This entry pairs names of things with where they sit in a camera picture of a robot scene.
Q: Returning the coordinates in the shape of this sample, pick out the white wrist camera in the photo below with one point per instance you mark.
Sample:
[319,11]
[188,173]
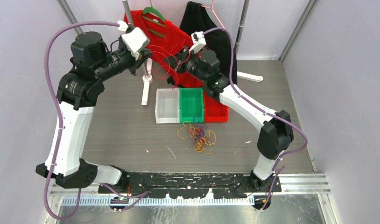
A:
[199,41]
[135,40]

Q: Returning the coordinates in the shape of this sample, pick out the green clothes hanger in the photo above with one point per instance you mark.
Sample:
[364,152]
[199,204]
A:
[154,16]

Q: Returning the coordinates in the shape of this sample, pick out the black printed t-shirt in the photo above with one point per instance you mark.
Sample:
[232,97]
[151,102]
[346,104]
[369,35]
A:
[196,18]

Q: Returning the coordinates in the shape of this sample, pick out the white plastic bin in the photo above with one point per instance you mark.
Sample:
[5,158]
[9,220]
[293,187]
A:
[167,108]

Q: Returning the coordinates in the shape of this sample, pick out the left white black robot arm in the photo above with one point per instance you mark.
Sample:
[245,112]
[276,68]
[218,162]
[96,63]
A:
[77,95]

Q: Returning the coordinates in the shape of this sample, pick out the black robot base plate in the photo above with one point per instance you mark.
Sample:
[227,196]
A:
[195,185]

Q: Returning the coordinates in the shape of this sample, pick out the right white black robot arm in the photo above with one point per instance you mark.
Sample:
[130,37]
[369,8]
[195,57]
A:
[275,131]

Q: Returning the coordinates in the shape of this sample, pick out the green plastic bin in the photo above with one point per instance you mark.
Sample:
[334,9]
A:
[191,105]

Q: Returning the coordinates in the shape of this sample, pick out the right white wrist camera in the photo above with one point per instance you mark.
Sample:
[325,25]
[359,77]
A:
[199,41]

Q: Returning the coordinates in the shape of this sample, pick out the red plastic bin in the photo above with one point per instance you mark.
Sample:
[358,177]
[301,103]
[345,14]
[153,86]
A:
[214,111]

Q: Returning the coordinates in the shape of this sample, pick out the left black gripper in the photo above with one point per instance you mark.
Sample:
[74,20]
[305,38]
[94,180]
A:
[144,53]

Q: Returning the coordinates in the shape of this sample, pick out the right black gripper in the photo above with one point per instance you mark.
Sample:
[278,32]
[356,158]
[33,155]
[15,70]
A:
[182,56]

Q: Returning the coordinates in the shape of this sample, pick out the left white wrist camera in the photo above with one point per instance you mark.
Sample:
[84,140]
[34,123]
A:
[135,40]

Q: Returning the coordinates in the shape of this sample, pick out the pink clothes hanger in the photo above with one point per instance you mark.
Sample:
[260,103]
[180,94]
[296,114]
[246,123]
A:
[211,7]

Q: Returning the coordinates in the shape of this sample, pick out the metal clothes rack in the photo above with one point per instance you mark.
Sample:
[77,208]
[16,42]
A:
[147,78]

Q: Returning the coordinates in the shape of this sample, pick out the red t-shirt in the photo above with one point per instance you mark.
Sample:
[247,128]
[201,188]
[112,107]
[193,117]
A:
[163,41]

